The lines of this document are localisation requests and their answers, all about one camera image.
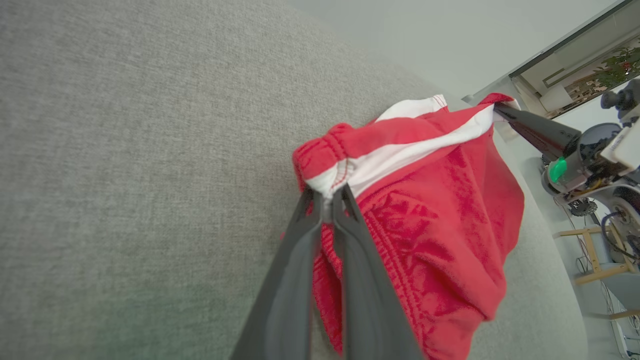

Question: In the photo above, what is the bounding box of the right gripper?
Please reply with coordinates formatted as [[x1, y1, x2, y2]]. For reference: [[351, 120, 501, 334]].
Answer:
[[494, 102, 623, 198]]

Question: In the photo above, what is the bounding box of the framed window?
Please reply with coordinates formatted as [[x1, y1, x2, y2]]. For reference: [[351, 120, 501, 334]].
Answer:
[[510, 0, 640, 121]]

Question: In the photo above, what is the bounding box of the grey fabric sofa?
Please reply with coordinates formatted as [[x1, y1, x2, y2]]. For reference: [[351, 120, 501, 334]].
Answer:
[[0, 0, 588, 360]]

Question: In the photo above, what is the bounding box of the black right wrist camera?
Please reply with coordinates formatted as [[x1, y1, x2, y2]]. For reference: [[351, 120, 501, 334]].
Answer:
[[600, 77, 640, 123]]

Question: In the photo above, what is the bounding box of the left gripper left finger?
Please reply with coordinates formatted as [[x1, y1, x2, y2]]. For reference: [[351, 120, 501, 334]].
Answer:
[[230, 187, 325, 360]]

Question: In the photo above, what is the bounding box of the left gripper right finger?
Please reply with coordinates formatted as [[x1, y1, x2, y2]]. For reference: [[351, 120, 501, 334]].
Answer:
[[330, 183, 425, 360]]

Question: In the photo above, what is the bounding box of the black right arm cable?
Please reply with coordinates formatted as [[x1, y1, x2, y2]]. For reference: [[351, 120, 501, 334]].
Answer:
[[601, 211, 640, 262]]

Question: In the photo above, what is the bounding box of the red white basketball jersey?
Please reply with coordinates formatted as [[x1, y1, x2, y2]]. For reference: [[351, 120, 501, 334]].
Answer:
[[291, 92, 526, 360]]

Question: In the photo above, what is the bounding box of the wooden stool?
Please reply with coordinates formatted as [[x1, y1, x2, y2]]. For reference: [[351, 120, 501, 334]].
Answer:
[[552, 225, 640, 321]]

